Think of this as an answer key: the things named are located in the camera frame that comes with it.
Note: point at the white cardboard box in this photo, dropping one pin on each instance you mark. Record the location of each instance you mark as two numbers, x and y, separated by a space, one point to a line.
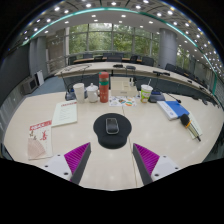
123 87

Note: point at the row of black chairs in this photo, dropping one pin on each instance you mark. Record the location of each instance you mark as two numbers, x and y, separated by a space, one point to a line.
146 61

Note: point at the long curved conference table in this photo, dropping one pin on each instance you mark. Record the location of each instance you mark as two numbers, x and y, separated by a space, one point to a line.
143 69

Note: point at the black computer mouse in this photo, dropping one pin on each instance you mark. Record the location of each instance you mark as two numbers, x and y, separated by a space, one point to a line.
112 126

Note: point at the black mouse pad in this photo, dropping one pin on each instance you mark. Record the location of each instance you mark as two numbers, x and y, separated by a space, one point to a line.
100 130

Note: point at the ceiling lights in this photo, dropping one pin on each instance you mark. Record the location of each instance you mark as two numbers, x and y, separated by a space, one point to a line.
113 4

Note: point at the white paper cup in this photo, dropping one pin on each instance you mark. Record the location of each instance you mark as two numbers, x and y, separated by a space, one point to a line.
79 93

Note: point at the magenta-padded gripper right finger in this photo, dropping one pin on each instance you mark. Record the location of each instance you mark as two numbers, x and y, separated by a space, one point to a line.
163 166

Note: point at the green printed cup with straw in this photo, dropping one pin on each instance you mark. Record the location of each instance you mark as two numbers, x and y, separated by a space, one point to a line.
146 94

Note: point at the red and white pamphlet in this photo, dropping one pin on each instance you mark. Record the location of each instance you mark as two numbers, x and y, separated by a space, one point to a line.
40 140

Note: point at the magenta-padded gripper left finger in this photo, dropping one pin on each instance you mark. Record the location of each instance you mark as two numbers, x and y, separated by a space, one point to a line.
60 165

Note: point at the black desk microphone unit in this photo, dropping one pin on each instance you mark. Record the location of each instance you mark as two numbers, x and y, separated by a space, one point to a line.
156 97
69 96

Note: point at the pale green paper sheet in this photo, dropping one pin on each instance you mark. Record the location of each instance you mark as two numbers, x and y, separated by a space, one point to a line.
65 113

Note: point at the red bottle with green band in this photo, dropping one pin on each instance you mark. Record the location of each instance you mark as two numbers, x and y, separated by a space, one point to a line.
103 88

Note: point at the white lidded mug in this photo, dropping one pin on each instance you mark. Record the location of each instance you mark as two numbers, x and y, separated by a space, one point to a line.
92 94

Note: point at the blue and white book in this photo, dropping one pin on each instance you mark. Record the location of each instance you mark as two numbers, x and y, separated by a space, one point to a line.
171 109

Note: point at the colourful sticker sheet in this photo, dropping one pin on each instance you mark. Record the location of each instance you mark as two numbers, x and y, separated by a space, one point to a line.
121 101

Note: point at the pale green booklet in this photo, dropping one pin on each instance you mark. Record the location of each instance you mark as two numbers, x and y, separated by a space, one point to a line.
197 126

